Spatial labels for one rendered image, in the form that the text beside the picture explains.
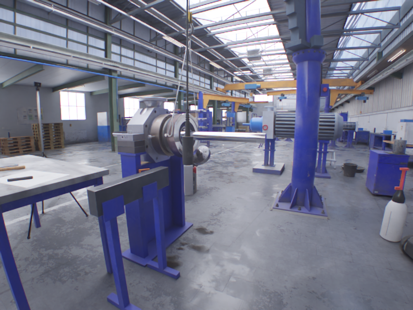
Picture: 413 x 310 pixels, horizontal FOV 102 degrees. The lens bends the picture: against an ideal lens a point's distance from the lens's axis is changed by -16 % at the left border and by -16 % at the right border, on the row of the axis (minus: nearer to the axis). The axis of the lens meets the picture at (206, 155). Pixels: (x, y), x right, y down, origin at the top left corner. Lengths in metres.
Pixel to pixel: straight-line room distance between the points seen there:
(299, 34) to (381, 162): 2.50
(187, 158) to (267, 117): 4.21
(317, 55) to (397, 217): 2.07
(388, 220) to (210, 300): 1.99
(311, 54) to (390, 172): 2.41
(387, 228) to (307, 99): 1.76
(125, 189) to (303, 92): 2.46
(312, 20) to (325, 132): 2.50
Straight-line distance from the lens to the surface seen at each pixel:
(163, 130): 1.66
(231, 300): 1.63
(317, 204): 3.18
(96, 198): 1.11
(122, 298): 1.54
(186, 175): 0.81
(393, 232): 2.76
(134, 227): 1.89
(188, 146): 0.80
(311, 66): 3.00
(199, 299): 1.63
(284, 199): 3.18
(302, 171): 2.98
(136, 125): 1.74
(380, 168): 4.17
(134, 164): 1.64
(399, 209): 2.69
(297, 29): 3.00
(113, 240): 1.28
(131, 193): 1.27
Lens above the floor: 1.20
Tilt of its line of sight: 9 degrees down
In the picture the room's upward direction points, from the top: straight up
